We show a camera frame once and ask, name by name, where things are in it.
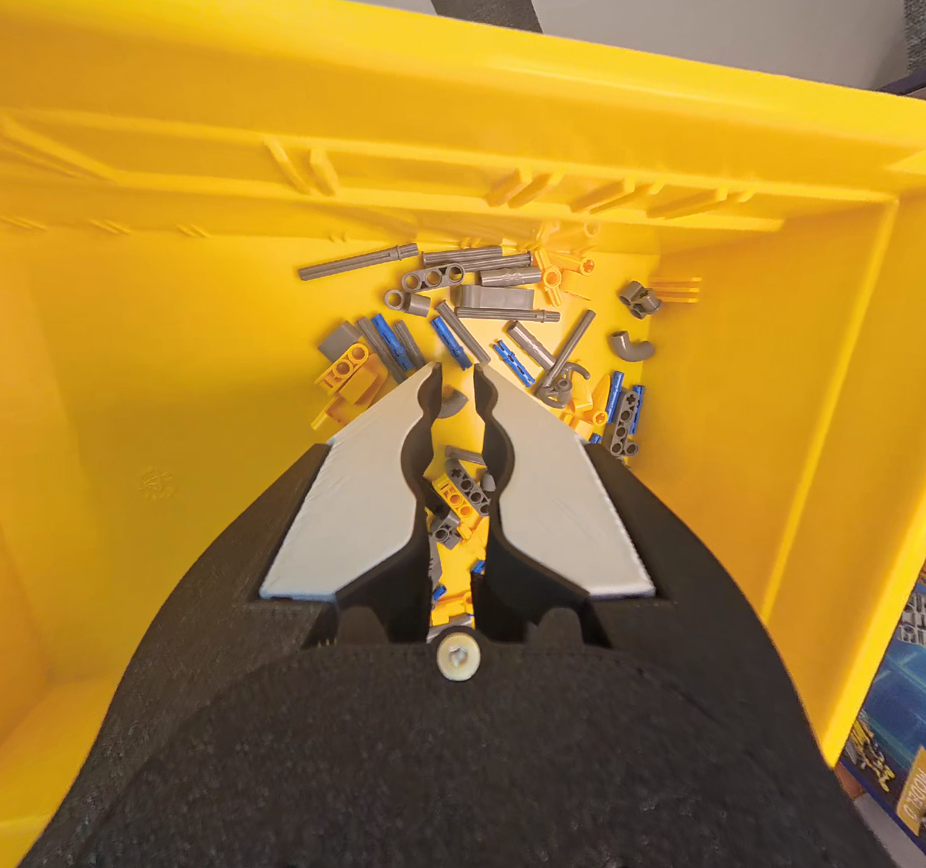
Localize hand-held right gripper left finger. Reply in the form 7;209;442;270
258;362;444;641

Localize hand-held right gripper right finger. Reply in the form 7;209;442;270
474;365;657;641

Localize yellow plastic bin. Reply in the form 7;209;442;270
0;0;926;865

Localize blue grey lego parts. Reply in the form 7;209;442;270
297;220;703;626

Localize robot kit box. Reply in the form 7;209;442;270
835;571;926;840

